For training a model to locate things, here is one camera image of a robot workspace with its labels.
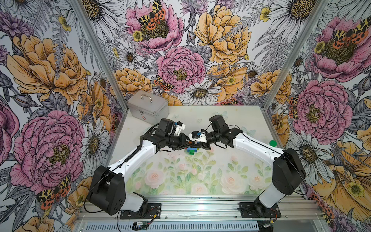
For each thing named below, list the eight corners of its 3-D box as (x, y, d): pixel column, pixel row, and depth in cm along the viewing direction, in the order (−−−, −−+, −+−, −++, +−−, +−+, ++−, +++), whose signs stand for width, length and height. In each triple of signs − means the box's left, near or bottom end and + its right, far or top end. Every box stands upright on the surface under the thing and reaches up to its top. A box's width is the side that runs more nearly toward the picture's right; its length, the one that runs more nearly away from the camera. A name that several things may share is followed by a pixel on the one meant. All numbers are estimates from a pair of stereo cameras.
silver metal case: (132, 117, 117) (124, 100, 104) (147, 103, 128) (143, 86, 115) (157, 129, 109) (153, 113, 96) (172, 113, 120) (169, 97, 107)
